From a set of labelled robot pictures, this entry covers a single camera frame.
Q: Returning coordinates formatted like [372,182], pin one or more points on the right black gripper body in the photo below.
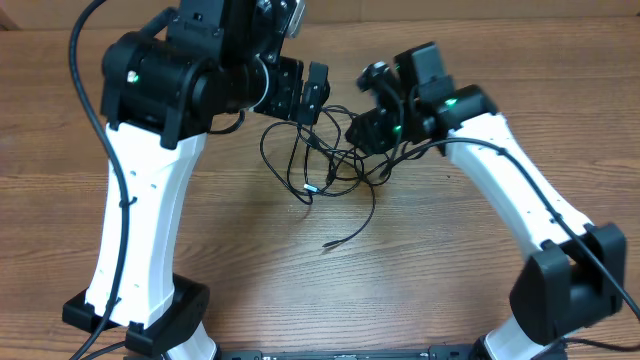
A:
[384,128]

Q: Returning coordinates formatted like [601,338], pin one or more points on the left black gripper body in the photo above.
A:
[282,91]

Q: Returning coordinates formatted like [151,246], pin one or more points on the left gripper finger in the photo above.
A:
[307,113]
[317,88]

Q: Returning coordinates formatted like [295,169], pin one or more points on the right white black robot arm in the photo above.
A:
[573,271]

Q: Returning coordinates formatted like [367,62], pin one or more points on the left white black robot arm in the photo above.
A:
[163,86]

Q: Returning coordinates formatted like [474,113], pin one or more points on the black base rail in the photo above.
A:
[350,354]

